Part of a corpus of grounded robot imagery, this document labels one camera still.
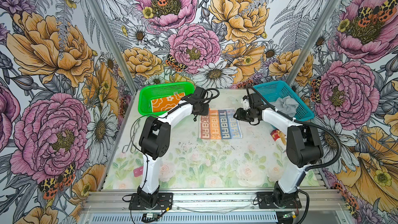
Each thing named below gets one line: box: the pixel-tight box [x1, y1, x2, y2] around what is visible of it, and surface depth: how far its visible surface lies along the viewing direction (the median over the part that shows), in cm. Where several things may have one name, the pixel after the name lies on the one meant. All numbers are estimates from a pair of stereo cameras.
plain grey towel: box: [270, 95, 299, 118], surface depth 107 cm
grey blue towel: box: [199, 107, 243, 140], surface depth 102 cm
